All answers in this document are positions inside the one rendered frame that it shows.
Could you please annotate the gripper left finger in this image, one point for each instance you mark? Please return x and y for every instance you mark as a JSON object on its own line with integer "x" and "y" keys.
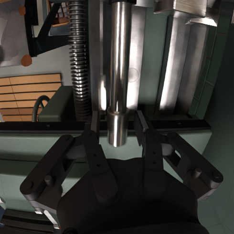
{"x": 95, "y": 164}

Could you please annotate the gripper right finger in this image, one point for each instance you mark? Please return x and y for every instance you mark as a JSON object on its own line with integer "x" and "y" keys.
{"x": 153, "y": 164}

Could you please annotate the green lathe body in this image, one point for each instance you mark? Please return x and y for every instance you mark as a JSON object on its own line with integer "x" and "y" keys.
{"x": 151, "y": 54}

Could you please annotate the dark handwheel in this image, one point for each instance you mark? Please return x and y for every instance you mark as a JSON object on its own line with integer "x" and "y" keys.
{"x": 37, "y": 104}

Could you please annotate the brown wooden slatted board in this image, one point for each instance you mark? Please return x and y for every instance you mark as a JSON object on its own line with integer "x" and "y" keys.
{"x": 27, "y": 91}

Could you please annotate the steel threaded leadscrew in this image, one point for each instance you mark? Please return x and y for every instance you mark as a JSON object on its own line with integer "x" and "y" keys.
{"x": 79, "y": 54}

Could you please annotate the shiny steel round bar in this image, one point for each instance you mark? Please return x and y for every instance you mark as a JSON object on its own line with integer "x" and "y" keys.
{"x": 119, "y": 54}

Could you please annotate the grey sheet with orange discs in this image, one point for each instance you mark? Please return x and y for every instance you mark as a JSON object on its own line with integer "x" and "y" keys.
{"x": 12, "y": 36}

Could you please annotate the steel block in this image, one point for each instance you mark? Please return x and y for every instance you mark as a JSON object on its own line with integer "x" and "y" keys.
{"x": 188, "y": 7}

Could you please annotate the black collar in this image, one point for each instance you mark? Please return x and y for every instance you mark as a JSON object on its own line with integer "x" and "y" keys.
{"x": 122, "y": 1}

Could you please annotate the black flat rail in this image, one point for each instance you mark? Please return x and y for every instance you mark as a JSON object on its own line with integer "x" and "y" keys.
{"x": 45, "y": 126}

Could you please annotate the black metal frame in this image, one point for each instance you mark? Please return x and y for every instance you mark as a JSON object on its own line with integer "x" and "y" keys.
{"x": 30, "y": 27}

